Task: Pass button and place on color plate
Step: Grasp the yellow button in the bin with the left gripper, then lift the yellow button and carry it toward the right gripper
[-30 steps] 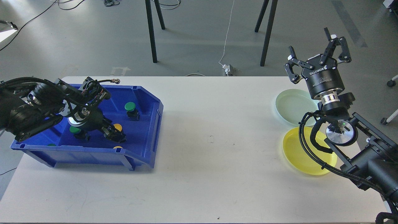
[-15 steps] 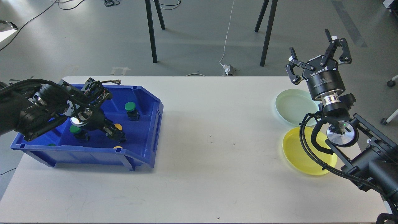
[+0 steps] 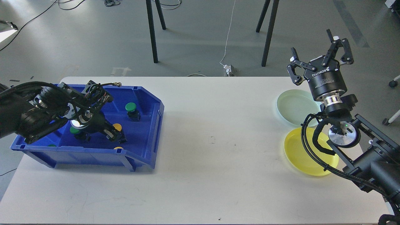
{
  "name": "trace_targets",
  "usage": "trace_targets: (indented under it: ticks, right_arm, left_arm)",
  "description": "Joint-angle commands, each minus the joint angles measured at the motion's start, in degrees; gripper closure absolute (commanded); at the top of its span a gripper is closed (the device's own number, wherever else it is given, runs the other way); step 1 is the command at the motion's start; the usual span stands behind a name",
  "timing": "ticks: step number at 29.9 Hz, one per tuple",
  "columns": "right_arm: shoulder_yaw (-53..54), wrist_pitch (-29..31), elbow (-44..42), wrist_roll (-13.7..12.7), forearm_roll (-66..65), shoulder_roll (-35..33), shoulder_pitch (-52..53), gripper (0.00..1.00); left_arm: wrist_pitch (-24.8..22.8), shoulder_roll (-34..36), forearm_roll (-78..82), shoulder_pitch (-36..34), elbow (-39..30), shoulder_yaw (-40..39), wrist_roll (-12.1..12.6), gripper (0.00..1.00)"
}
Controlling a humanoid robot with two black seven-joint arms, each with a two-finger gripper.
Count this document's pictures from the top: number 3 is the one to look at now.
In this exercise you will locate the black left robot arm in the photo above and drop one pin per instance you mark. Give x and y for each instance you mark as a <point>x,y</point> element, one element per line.
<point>34,110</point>

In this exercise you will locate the yellow push button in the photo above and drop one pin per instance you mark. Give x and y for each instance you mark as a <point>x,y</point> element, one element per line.
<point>121,138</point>

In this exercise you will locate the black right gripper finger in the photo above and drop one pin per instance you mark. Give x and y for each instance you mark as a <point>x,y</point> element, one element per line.
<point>294,63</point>
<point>336,43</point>

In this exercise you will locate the yellow plate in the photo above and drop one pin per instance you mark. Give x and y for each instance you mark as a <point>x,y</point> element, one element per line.
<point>299,158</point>

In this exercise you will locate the chair caster wheel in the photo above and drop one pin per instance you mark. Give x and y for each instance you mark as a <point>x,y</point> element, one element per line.
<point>394,82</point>

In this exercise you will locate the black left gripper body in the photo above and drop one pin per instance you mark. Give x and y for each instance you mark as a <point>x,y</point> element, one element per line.
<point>95,125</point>

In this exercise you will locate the blue plastic bin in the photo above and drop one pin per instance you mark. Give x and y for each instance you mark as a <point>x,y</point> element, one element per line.
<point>141,146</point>

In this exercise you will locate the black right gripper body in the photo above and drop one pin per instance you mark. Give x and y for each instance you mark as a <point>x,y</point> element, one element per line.
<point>325,79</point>

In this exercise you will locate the white power adapter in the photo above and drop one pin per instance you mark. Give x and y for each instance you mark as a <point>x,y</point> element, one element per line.
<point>230,71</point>

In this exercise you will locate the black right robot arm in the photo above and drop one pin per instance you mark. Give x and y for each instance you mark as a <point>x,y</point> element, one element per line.
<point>345,145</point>

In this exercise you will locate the green push button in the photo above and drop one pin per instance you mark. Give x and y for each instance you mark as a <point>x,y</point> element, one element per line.
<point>132,112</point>
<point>79,135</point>

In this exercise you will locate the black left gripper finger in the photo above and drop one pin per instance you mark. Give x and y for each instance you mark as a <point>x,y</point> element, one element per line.
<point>109,123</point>
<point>110,132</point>

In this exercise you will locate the black stand legs right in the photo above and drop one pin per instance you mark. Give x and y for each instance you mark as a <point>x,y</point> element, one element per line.
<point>275,4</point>

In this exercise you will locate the pale green plate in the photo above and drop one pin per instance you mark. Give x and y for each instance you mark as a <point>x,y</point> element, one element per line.
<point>295,105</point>

